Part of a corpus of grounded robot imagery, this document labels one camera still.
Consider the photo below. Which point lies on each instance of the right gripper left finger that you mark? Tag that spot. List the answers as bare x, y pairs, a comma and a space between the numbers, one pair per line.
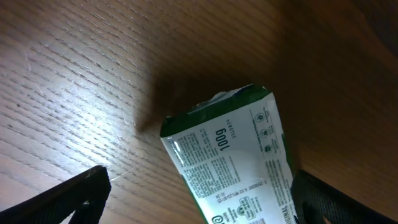
83, 198

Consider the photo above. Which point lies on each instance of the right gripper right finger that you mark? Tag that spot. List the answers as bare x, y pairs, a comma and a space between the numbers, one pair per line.
317, 202

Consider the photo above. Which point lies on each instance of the green white soap bar pack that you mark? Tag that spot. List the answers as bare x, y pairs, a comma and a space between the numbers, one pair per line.
231, 154

